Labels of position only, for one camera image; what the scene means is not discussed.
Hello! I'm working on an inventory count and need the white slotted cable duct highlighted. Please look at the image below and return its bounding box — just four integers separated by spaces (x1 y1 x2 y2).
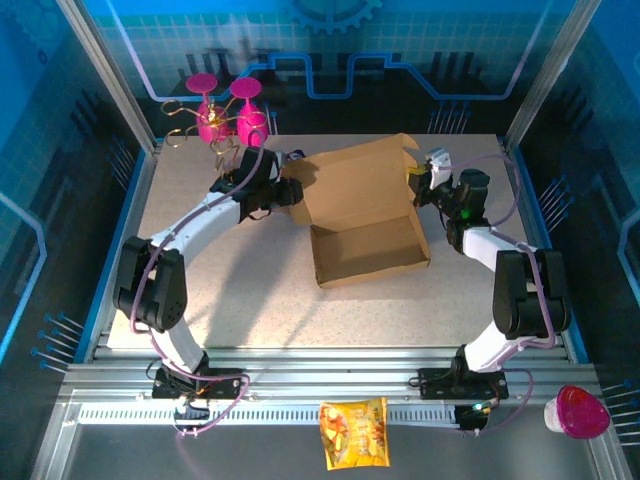
77 403 464 426

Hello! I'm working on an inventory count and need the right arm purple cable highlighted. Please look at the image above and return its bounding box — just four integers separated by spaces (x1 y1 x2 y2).
449 152 560 437

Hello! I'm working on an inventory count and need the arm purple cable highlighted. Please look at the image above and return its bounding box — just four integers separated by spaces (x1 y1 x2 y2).
449 152 560 437
129 146 266 441

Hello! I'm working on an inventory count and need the aluminium frame rail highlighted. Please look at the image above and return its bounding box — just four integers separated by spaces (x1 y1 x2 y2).
59 344 601 401

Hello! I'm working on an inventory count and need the pink wine glass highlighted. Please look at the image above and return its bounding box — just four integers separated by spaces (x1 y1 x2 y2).
229 77 270 148
186 73 235 146

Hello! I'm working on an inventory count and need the aluminium frame post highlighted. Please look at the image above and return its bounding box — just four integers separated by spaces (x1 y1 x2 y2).
55 0 157 154
503 0 604 151

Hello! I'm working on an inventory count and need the brown cardboard paper box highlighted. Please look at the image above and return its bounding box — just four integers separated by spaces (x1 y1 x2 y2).
284 132 432 290

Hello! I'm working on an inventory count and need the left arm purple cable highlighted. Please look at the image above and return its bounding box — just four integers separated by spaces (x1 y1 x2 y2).
129 146 266 441

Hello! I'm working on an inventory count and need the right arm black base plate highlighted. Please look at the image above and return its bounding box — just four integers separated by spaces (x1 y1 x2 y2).
417 367 509 401

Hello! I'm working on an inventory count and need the yellow chips bag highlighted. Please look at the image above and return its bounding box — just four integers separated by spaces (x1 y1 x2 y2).
318 397 391 472

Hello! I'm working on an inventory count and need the gold wire glass rack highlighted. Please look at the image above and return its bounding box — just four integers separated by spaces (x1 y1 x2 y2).
160 98 269 174

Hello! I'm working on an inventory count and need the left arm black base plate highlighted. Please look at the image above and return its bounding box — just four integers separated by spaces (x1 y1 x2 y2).
149 367 249 401

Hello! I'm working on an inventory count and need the cup with red lid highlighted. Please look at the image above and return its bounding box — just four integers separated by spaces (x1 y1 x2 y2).
543 384 611 440

